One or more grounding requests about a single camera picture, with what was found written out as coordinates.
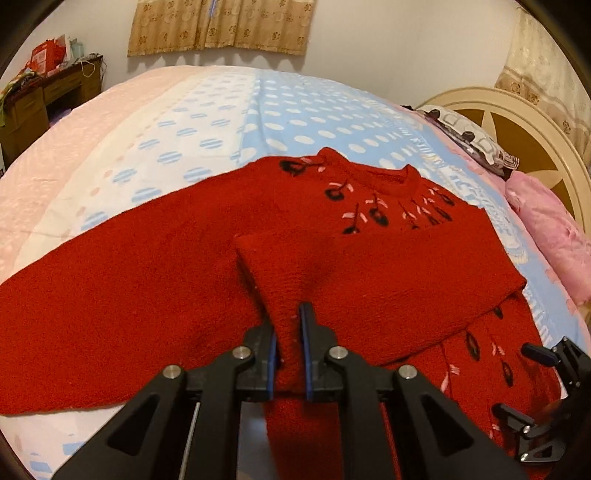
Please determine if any red knitted sweater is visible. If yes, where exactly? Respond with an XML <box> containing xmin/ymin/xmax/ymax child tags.
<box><xmin>1</xmin><ymin>148</ymin><xmax>560</xmax><ymax>479</ymax></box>

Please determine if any pink folded quilt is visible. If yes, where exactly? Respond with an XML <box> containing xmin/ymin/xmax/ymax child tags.
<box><xmin>505</xmin><ymin>171</ymin><xmax>590</xmax><ymax>306</ymax></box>

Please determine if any blue polka dot bedsheet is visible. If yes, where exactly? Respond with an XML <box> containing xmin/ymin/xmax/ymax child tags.
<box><xmin>0</xmin><ymin>64</ymin><xmax>591</xmax><ymax>480</ymax></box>

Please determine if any cream wooden headboard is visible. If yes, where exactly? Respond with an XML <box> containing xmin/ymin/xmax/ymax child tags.
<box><xmin>423</xmin><ymin>87</ymin><xmax>590</xmax><ymax>232</ymax></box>

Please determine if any patterned white pillow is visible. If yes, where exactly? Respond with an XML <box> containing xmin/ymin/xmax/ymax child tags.
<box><xmin>417</xmin><ymin>105</ymin><xmax>520</xmax><ymax>180</ymax></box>

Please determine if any dark wooden desk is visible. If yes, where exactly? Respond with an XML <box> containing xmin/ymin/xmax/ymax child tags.
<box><xmin>1</xmin><ymin>54</ymin><xmax>103</xmax><ymax>169</ymax></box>

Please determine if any beige side curtain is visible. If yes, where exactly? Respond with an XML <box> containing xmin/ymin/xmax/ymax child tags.
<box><xmin>495</xmin><ymin>7</ymin><xmax>590</xmax><ymax>165</ymax></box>

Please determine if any colourful clutter on desk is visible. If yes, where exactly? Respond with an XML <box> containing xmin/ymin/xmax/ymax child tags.
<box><xmin>0</xmin><ymin>68</ymin><xmax>38</xmax><ymax>127</ymax></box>

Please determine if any red gift box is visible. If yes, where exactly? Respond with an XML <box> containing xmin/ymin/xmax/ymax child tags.
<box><xmin>27</xmin><ymin>39</ymin><xmax>66</xmax><ymax>75</ymax></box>

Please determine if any beige window curtain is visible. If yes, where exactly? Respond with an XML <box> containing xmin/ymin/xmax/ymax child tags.
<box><xmin>127</xmin><ymin>0</ymin><xmax>315</xmax><ymax>57</ymax></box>

